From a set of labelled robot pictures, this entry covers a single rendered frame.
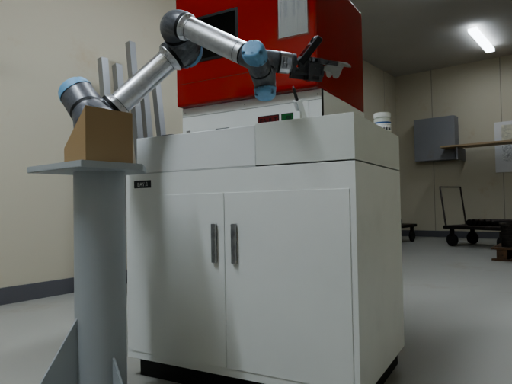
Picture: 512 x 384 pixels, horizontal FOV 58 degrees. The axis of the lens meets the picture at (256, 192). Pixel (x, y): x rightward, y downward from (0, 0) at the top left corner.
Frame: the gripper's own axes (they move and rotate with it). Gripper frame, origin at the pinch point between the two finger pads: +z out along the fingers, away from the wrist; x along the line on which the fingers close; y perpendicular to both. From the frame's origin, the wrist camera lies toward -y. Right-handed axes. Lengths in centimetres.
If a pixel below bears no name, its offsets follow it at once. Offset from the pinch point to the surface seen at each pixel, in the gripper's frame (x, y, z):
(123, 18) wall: -295, -23, -113
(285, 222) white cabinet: 27, 53, -21
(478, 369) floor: 25, 112, 68
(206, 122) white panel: -80, 36, -44
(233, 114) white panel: -70, 30, -30
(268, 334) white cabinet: 35, 90, -24
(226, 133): 4, 29, -41
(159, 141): -14, 37, -65
